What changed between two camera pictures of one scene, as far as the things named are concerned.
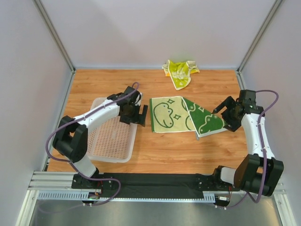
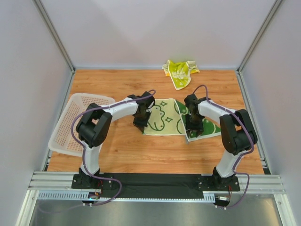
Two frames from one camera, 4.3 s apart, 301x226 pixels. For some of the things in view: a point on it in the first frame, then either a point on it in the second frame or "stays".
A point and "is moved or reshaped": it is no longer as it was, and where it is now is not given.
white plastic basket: (111, 140) to (63, 141)
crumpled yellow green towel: (180, 72) stays
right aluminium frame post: (273, 11) stays
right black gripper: (228, 115) to (194, 125)
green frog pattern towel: (178, 114) is moved or reshaped
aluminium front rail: (42, 181) stays
